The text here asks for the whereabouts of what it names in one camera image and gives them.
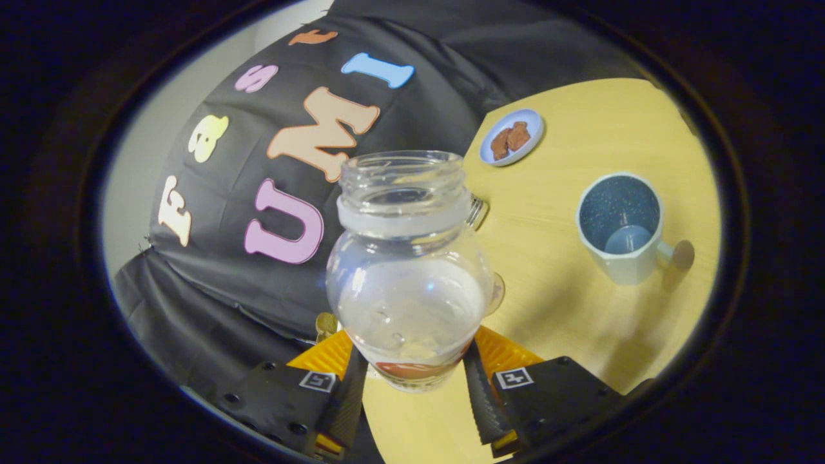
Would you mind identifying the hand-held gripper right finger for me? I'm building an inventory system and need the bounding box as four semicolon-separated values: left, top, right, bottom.
463;325;626;459

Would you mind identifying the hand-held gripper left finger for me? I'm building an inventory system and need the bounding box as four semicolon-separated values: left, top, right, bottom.
216;330;369;461

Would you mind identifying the clear plastic juice bottle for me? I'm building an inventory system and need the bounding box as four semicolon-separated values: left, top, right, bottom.
325;150;497;394

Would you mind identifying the white cup with blue inside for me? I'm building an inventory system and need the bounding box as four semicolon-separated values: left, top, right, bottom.
576;172;695;286

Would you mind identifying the light wooden table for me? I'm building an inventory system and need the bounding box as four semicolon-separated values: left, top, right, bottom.
361;77;721;464

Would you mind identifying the black backdrop cloth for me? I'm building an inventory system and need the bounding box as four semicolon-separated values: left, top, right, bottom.
113;0;652;391

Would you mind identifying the small light blue plate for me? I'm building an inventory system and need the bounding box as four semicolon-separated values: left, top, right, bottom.
479;108;545;168

